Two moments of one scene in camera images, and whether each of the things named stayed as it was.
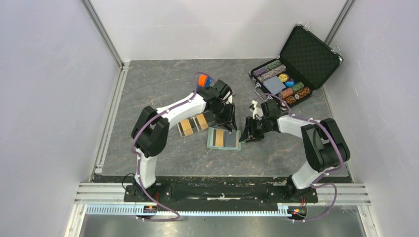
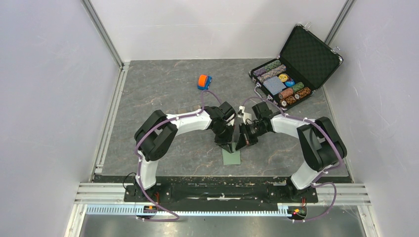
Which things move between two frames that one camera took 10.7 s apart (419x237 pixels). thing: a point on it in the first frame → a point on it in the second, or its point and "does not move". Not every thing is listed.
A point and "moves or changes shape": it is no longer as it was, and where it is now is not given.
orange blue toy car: [204, 81] does not move
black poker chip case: [305, 64] does not move
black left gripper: [228, 118] → [226, 141]
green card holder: [223, 139] moves or changes shape
